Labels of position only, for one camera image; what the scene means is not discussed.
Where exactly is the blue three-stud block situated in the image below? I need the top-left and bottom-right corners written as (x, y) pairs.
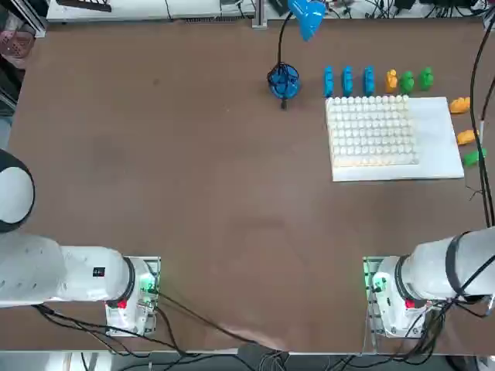
top-left (323, 65), bottom-right (335, 97)
top-left (341, 65), bottom-right (354, 97)
top-left (363, 65), bottom-right (376, 96)

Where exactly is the green two-stud block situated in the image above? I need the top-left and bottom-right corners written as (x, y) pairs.
top-left (419, 66), bottom-right (435, 92)
top-left (399, 70), bottom-right (415, 95)

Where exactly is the white studded baseplate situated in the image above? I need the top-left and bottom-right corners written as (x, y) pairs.
top-left (324, 94), bottom-right (421, 168)

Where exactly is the orange two-stud block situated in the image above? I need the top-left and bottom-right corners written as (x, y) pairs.
top-left (384, 69), bottom-right (399, 94)

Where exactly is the blue desk lamp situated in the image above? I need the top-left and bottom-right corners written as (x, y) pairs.
top-left (268, 0), bottom-right (326, 102)

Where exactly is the white flat board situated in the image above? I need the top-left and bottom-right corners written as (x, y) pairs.
top-left (324, 96), bottom-right (465, 182)

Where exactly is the white side table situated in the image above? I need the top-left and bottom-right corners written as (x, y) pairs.
top-left (46, 0), bottom-right (256, 21)

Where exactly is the orange three-stud block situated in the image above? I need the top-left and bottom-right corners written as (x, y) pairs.
top-left (449, 96), bottom-right (472, 114)
top-left (457, 129), bottom-right (480, 146)

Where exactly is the green three-stud block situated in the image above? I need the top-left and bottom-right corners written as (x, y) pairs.
top-left (463, 148), bottom-right (488, 168)

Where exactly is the black ridged device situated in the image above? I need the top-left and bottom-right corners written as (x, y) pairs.
top-left (56, 0), bottom-right (113, 12)

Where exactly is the pink plastic basket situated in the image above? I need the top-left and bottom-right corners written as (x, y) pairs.
top-left (0, 22), bottom-right (38, 69)

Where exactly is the black lamp cord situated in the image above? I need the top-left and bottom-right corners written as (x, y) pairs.
top-left (268, 61), bottom-right (301, 111)

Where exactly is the black left arm base cable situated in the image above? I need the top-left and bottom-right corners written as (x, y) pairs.
top-left (154, 289), bottom-right (271, 351)

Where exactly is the aluminium frame post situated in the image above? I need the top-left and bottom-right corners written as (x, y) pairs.
top-left (251, 0), bottom-right (268, 29)

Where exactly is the black floor cable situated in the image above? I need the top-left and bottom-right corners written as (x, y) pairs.
top-left (32, 304), bottom-right (186, 356)

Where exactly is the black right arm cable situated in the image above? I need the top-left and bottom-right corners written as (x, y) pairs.
top-left (466, 22), bottom-right (495, 229)

